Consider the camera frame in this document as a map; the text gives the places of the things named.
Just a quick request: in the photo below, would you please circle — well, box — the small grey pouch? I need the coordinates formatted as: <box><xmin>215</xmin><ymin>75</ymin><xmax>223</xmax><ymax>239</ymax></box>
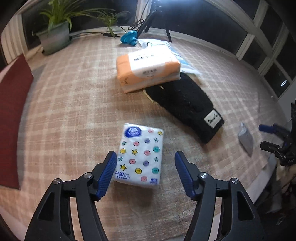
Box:
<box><xmin>238</xmin><ymin>123</ymin><xmax>254</xmax><ymax>157</ymax></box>

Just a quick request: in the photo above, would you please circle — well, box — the white Vinda tissue pack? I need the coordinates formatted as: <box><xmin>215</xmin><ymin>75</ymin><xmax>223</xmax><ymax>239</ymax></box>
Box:
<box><xmin>113</xmin><ymin>123</ymin><xmax>164</xmax><ymax>188</ymax></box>

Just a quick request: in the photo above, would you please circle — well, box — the black knit hat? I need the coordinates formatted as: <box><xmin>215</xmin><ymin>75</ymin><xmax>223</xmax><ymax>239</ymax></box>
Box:
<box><xmin>145</xmin><ymin>73</ymin><xmax>225</xmax><ymax>144</ymax></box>

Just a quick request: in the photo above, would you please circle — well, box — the orange tissue pack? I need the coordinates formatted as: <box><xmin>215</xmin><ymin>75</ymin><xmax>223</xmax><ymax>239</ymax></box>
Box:
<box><xmin>116</xmin><ymin>46</ymin><xmax>181</xmax><ymax>93</ymax></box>

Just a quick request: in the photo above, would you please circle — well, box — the face mask package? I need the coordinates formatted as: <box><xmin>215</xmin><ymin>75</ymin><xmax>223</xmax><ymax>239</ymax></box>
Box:
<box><xmin>138</xmin><ymin>39</ymin><xmax>202</xmax><ymax>76</ymax></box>

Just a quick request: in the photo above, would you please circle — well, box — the blue silicone funnel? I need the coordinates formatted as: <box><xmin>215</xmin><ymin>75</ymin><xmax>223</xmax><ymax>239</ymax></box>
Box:
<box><xmin>120</xmin><ymin>31</ymin><xmax>137</xmax><ymax>46</ymax></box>

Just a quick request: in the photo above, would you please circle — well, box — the plaid beige rug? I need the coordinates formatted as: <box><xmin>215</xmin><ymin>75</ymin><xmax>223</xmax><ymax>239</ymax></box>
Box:
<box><xmin>0</xmin><ymin>32</ymin><xmax>290</xmax><ymax>241</ymax></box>

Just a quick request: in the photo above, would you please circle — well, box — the dark red storage box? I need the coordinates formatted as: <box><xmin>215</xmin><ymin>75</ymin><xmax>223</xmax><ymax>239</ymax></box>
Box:
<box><xmin>1</xmin><ymin>54</ymin><xmax>34</xmax><ymax>189</ymax></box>

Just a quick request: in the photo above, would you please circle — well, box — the green potted plant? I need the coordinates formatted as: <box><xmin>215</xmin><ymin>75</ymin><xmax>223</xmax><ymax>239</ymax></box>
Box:
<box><xmin>32</xmin><ymin>1</ymin><xmax>130</xmax><ymax>55</ymax></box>

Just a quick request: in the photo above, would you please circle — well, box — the black cable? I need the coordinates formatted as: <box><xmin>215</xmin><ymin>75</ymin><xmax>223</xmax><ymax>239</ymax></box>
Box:
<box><xmin>69</xmin><ymin>0</ymin><xmax>151</xmax><ymax>39</ymax></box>

